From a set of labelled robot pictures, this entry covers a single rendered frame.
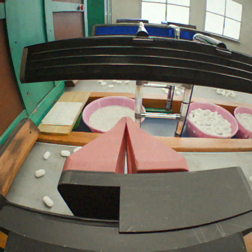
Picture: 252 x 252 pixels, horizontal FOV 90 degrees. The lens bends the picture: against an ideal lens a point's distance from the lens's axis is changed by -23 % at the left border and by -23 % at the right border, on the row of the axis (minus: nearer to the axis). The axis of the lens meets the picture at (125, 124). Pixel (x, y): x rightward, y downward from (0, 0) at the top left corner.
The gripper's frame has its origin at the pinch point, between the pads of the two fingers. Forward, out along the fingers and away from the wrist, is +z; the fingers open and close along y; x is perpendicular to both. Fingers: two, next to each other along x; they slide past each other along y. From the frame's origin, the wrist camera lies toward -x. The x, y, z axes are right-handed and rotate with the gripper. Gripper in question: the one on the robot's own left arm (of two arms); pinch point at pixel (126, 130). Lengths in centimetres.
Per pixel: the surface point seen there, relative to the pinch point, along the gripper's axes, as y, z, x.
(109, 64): 2.7, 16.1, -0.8
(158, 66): -5.2, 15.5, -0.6
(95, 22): 52, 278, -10
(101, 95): 12, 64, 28
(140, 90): -4.3, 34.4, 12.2
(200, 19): -237, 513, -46
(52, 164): 24.2, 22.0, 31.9
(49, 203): 20.1, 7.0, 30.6
